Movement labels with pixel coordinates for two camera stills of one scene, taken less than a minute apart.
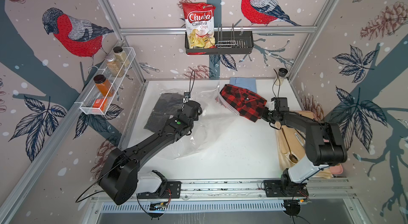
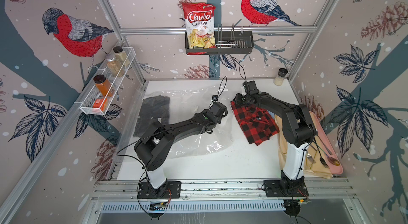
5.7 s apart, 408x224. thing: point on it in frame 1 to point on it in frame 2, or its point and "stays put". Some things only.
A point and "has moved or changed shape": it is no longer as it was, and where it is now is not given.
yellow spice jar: x=120 y=55 stays put
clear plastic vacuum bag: x=217 y=121 has moved or changed shape
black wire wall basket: x=228 y=42 stays put
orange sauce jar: x=103 y=85 stays put
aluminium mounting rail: x=241 y=189 stays put
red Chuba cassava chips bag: x=199 y=19 stays put
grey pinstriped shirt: x=167 y=105 has moved or changed shape
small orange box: x=101 y=103 stays put
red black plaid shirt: x=248 y=104 has moved or changed shape
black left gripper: x=197 y=115 to x=219 y=121
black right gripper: x=263 y=114 to x=236 y=99
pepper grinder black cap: x=282 y=72 stays put
